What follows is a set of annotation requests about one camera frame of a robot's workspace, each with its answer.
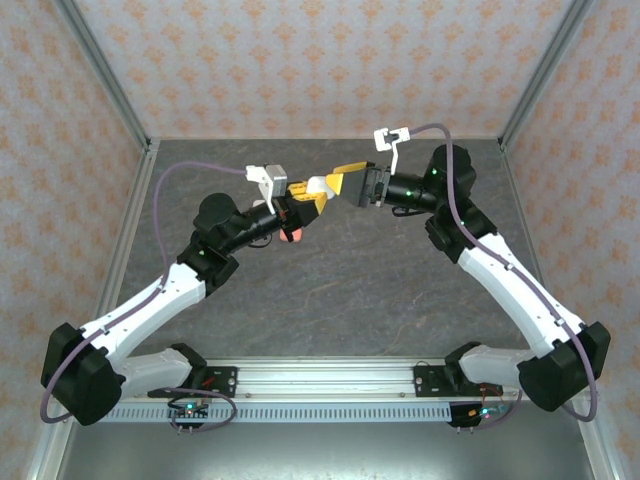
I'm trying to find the small circuit board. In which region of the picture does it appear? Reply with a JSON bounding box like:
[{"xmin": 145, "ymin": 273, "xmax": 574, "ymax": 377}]
[
  {"xmin": 166, "ymin": 398, "xmax": 210, "ymax": 422},
  {"xmin": 448, "ymin": 401, "xmax": 510, "ymax": 429}
]

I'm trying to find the grey metal sheet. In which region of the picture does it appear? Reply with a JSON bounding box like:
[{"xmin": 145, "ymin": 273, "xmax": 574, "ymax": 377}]
[{"xmin": 54, "ymin": 417, "xmax": 599, "ymax": 480}]

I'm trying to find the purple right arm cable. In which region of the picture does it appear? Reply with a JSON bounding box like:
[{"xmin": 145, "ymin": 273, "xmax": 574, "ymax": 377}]
[{"xmin": 408, "ymin": 123, "xmax": 601, "ymax": 432}]

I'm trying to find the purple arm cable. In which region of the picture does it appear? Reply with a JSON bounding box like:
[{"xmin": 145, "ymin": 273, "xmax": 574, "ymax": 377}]
[
  {"xmin": 408, "ymin": 123, "xmax": 601, "ymax": 432},
  {"xmin": 39, "ymin": 162, "xmax": 249, "ymax": 435}
]

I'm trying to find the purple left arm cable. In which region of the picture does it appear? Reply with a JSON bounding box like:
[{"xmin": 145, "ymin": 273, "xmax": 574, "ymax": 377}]
[{"xmin": 39, "ymin": 162, "xmax": 249, "ymax": 435}]

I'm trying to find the aluminium frame side rail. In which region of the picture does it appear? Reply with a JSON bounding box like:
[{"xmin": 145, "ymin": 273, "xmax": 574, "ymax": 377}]
[
  {"xmin": 24, "ymin": 138, "xmax": 162, "ymax": 480},
  {"xmin": 498, "ymin": 138, "xmax": 624, "ymax": 480}
]

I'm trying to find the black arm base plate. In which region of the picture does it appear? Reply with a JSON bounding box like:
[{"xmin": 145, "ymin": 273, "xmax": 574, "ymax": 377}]
[
  {"xmin": 147, "ymin": 365, "xmax": 239, "ymax": 399},
  {"xmin": 413, "ymin": 364, "xmax": 502, "ymax": 400}
]

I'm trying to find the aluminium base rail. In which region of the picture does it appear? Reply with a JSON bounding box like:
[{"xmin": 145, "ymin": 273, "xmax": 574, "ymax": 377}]
[{"xmin": 112, "ymin": 355, "xmax": 600, "ymax": 401}]

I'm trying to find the aluminium frame post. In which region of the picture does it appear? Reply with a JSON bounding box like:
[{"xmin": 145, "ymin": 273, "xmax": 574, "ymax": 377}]
[
  {"xmin": 52, "ymin": 0, "xmax": 152, "ymax": 151},
  {"xmin": 499, "ymin": 0, "xmax": 596, "ymax": 151}
]

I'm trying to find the white slotted cable duct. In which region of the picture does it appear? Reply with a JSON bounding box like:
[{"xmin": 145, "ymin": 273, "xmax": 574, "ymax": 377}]
[{"xmin": 102, "ymin": 402, "xmax": 454, "ymax": 424}]

